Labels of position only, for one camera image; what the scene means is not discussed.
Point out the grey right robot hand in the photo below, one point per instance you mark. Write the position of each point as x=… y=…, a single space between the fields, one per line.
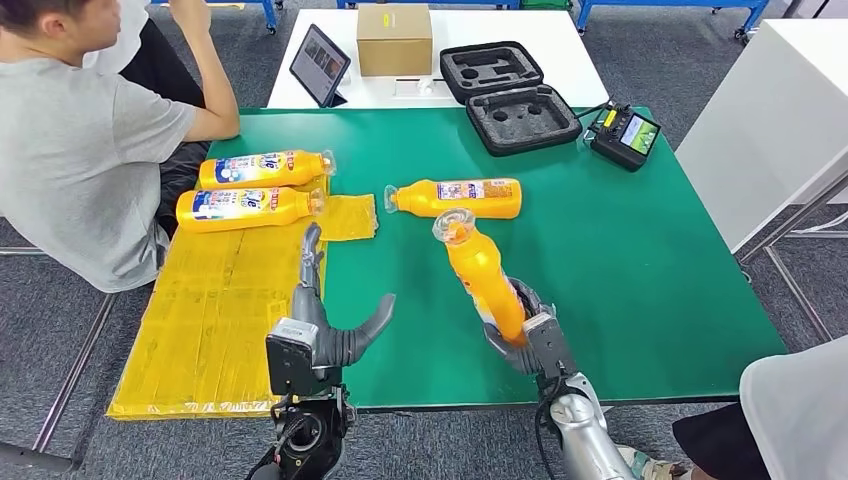
x=505 y=354

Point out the metal table leg frame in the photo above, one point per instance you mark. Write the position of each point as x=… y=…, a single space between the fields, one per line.
x=798 y=297

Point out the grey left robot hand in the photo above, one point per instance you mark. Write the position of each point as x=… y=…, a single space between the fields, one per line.
x=311 y=311

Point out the small white plastic piece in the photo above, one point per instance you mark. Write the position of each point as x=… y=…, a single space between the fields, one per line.
x=424 y=87

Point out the person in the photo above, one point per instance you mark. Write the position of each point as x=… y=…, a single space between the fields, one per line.
x=802 y=417
x=162 y=73
x=73 y=152

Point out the small white table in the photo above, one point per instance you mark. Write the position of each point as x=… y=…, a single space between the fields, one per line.
x=503 y=28

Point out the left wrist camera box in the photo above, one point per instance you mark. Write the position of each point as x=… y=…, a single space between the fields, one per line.
x=291 y=361

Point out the black remote controller with screen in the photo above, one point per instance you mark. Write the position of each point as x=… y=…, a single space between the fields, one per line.
x=626 y=139

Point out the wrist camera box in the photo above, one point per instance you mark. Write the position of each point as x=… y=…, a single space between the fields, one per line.
x=291 y=361
x=550 y=344

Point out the yellow plastic sheet mat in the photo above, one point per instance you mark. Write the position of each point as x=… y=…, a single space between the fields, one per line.
x=212 y=318

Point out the black tablet on stand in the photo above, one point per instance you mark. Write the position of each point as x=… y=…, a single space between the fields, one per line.
x=320 y=65

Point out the metal floor frame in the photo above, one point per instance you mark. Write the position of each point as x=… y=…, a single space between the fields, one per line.
x=74 y=368

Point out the large white table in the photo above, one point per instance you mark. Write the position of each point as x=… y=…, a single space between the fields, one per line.
x=762 y=126

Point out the orange detergent bottle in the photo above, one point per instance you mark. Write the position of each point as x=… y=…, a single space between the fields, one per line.
x=477 y=272
x=291 y=206
x=305 y=169
x=424 y=202

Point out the black foam-lined open case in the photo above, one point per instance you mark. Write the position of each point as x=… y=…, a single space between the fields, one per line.
x=520 y=120

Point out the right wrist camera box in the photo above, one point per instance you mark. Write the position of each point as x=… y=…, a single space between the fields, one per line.
x=550 y=344

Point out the brown cardboard box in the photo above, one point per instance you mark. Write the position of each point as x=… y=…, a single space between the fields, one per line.
x=394 y=41

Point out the blue metal cart frame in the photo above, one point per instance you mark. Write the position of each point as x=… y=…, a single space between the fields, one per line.
x=583 y=14
x=268 y=13

